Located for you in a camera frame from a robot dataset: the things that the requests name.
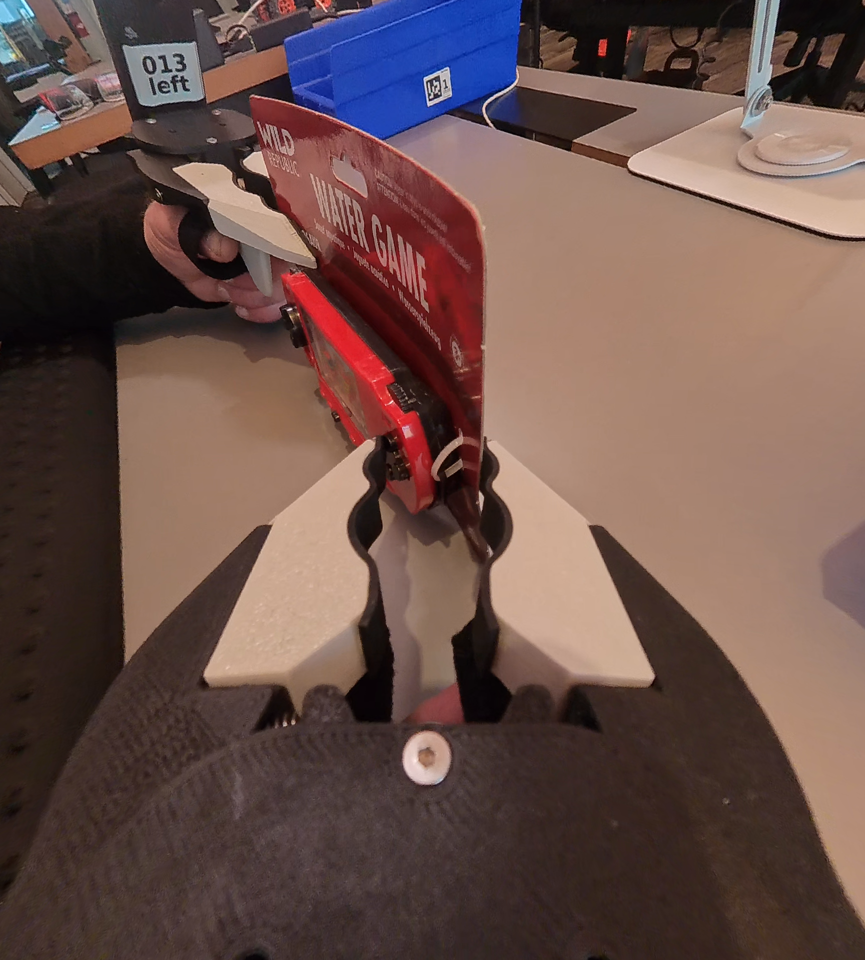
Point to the orange wheeled robot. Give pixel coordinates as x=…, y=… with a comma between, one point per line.
x=271, y=6

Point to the blue plastic bin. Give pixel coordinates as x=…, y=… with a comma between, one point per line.
x=402, y=67

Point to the clear safety glasses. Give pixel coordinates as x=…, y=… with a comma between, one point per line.
x=72, y=101

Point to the red handheld toy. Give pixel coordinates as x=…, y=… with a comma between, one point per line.
x=402, y=225

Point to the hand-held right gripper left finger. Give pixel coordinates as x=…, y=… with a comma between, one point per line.
x=297, y=600

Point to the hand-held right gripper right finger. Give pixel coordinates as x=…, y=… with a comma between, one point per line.
x=567, y=600

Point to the person's left hand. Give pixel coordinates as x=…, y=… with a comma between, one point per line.
x=162, y=240

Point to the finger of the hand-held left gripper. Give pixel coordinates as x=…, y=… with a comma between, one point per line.
x=255, y=163
x=245, y=214

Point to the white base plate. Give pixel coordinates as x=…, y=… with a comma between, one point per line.
x=702, y=165

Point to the wooden side table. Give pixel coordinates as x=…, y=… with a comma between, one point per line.
x=87, y=131

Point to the black flat pad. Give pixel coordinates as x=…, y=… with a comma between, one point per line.
x=552, y=109

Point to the person's left forearm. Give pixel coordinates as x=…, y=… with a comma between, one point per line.
x=42, y=262

